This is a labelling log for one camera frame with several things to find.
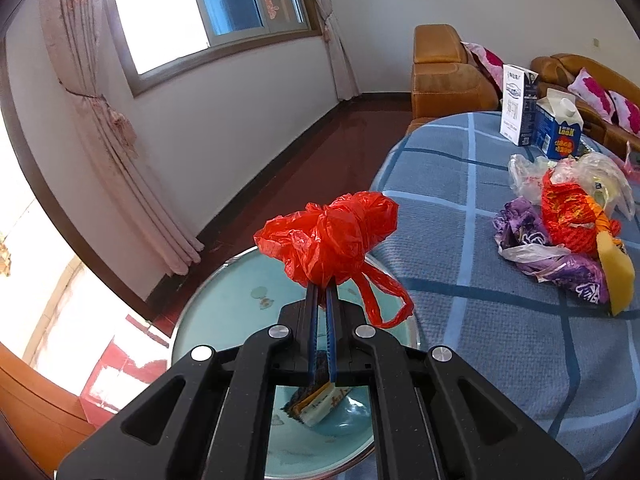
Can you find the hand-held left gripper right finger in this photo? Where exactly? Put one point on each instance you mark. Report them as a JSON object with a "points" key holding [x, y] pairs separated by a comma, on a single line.
{"points": [[331, 345]]}

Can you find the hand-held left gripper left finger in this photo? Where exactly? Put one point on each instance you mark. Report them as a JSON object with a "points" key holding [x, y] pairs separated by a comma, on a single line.
{"points": [[313, 340]]}

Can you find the teal enamel basin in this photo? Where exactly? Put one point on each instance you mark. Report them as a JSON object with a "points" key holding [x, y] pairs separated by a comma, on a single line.
{"points": [[240, 300]]}

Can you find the red plastic bag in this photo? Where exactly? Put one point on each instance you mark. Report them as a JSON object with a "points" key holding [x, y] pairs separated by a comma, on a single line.
{"points": [[340, 235]]}

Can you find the blue plaid tablecloth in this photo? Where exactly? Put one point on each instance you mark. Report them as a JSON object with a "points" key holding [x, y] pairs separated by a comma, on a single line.
{"points": [[475, 260]]}

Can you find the purple white plastic wrapper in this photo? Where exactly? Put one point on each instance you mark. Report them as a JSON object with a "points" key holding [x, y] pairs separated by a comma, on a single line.
{"points": [[575, 270]]}

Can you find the red snack wrapper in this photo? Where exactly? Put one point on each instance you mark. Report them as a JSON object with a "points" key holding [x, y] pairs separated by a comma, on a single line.
{"points": [[570, 220]]}

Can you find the brown leather armchair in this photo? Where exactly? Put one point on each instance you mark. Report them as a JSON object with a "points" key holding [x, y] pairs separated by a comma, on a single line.
{"points": [[445, 85]]}

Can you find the wooden cabinet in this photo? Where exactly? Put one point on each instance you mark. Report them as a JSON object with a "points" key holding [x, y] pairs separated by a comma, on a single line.
{"points": [[35, 410]]}

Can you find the large pink curtain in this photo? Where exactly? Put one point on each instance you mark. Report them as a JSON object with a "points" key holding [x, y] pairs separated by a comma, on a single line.
{"points": [[115, 125]]}

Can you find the yellow wrapper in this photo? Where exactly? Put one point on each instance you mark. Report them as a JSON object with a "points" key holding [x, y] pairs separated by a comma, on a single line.
{"points": [[617, 272]]}

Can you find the white milk carton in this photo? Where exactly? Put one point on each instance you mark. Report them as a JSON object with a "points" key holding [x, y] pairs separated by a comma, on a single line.
{"points": [[517, 105]]}

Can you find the narrow pink curtain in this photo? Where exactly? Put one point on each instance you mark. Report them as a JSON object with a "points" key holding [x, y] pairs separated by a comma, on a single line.
{"points": [[335, 35]]}

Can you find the blue milk carton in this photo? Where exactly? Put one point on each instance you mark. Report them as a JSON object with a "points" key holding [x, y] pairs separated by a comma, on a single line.
{"points": [[557, 132]]}

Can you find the clear yellowish plastic bag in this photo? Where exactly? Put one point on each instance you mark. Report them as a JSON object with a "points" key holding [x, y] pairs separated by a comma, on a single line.
{"points": [[605, 180]]}

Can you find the pink floral pillow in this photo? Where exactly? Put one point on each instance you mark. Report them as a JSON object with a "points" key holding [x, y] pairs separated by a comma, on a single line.
{"points": [[592, 90], [627, 112], [487, 60]]}

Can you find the brown framed window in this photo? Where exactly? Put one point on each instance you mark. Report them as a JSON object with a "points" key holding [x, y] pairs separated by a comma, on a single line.
{"points": [[200, 10]]}

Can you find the brown leather sofa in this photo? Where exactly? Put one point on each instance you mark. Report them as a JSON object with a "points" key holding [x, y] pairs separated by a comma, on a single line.
{"points": [[555, 72]]}

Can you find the dark wooden door frame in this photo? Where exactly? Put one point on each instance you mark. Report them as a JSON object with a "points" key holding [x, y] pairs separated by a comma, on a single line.
{"points": [[50, 190]]}

